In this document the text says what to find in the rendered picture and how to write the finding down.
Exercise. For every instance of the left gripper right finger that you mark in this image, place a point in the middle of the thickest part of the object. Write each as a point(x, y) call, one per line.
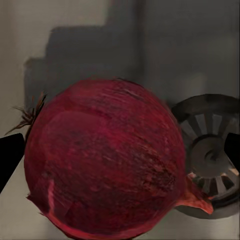
point(232, 149)

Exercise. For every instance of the drop in sink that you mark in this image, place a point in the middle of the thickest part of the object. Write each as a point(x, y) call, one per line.
point(187, 52)

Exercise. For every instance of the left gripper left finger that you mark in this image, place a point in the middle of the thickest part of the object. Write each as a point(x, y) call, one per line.
point(11, 152)

